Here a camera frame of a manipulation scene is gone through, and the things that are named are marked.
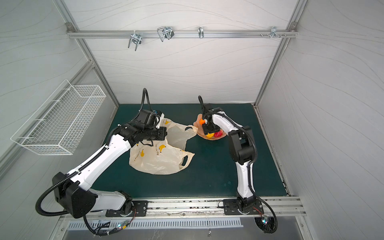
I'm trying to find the cream banana-print plastic bag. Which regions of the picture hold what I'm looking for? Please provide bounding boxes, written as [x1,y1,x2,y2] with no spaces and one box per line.
[129,117,198,175]

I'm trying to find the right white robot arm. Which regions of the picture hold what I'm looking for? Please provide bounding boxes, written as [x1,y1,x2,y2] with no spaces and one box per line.
[202,108,258,214]

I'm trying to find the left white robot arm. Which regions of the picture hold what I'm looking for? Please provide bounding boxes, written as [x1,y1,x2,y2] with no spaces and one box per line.
[53,124,167,219]

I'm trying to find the pink wavy fruit bowl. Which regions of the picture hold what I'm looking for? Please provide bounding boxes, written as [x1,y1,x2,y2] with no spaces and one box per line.
[193,114,227,141]

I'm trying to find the metal u-bolt clamp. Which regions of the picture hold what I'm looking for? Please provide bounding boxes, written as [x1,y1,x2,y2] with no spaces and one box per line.
[128,32,142,51]
[157,26,175,42]

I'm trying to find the black round fan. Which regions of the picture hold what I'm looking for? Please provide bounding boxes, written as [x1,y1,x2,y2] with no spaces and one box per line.
[255,216,278,234]

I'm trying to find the white ventilation grille strip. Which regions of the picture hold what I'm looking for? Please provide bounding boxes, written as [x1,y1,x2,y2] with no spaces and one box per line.
[67,218,244,231]

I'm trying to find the aluminium top crossbar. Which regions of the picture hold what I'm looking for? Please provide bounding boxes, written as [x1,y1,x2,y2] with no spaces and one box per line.
[67,29,299,39]

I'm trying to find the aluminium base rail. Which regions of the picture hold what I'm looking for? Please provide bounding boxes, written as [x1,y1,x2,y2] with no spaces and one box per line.
[59,196,307,221]

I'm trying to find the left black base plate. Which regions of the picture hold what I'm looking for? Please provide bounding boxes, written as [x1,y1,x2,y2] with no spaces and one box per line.
[106,200,149,218]

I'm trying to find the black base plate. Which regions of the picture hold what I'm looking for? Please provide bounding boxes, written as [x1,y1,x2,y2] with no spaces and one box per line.
[223,199,264,216]
[106,200,149,218]

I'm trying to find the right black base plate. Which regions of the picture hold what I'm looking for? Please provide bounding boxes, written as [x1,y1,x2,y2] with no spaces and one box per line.
[223,199,264,216]

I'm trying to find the white wire basket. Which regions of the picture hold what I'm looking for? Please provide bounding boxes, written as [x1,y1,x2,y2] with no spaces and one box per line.
[11,80,106,156]

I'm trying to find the metal bracket with bolts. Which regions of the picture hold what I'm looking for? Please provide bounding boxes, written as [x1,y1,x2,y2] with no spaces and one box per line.
[260,27,286,39]

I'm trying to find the right black corrugated cable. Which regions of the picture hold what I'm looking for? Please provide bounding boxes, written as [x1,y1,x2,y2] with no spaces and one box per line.
[197,95,279,234]

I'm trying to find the black corrugated cable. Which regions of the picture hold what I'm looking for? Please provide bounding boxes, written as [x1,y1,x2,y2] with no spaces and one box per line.
[197,95,279,234]
[35,87,151,217]

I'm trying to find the left black corrugated cable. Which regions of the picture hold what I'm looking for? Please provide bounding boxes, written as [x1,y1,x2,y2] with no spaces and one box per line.
[35,87,151,217]

